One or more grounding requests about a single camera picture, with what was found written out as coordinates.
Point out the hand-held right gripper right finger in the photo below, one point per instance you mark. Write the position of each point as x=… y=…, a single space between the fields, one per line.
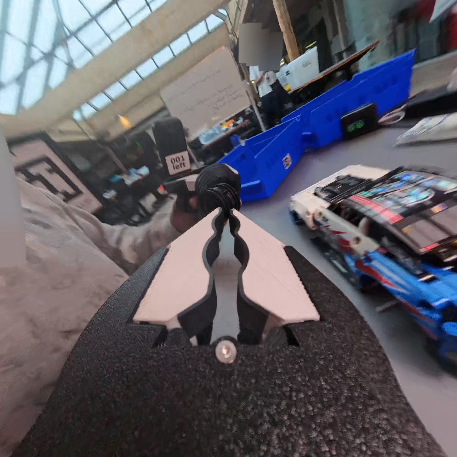
x=275 y=285

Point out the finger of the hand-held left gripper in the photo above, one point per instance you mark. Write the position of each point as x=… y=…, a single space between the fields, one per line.
x=191 y=182

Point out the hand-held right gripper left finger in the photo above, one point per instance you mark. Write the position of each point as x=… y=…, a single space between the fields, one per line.
x=171 y=285

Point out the black toy car tire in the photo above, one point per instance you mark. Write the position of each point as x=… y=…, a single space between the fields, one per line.
x=217 y=176

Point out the black toy wheel rim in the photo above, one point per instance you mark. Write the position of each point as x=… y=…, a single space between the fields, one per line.
x=217 y=201

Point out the person's left forearm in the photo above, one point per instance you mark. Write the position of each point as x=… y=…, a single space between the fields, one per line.
x=135 y=235

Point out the person's left hand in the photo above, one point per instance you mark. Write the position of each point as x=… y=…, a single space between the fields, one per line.
x=182 y=221

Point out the whiteboard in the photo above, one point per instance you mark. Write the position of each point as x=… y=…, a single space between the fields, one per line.
x=203 y=92

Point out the blue plastic bin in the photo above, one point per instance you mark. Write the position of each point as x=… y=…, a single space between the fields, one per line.
x=357 y=96
x=264 y=157

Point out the toy brick race car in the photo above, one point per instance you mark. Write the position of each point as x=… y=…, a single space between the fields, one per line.
x=385 y=242

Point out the person's grey patterned sweatshirt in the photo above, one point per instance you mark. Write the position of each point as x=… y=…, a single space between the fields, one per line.
x=53 y=303

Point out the framed marker sign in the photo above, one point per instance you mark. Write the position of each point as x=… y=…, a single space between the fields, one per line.
x=50 y=167

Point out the glass skylight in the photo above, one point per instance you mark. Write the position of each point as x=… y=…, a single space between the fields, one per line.
x=53 y=53

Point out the white box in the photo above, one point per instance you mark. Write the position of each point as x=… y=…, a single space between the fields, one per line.
x=303 y=69

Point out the black device with green lights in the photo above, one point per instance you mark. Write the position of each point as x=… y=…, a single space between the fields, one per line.
x=357 y=123

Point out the wood-edged background table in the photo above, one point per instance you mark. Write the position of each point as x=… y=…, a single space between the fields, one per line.
x=335 y=68

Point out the folded sticker sheet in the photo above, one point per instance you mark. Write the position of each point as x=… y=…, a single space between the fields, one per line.
x=428 y=130

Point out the black power adapter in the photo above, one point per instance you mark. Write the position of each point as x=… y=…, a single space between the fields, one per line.
x=432 y=103

